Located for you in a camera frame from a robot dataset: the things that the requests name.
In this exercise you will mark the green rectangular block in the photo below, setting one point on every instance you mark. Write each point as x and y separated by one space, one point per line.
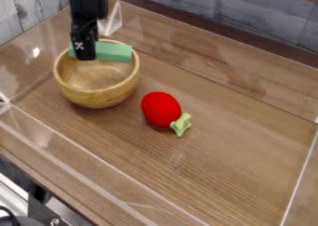
105 51

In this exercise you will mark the clear acrylic corner bracket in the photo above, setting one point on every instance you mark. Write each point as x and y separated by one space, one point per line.
111 24

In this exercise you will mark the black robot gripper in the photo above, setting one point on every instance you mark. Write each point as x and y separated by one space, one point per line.
85 13

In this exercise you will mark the light wooden bowl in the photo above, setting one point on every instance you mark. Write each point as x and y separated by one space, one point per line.
95 84

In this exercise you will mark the red plush strawberry toy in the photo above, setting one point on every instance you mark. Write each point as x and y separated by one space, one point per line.
163 112

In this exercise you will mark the black metal table bracket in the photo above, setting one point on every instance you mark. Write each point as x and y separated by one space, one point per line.
38 211

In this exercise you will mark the clear acrylic enclosure wall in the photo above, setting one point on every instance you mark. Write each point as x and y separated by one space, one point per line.
128 173

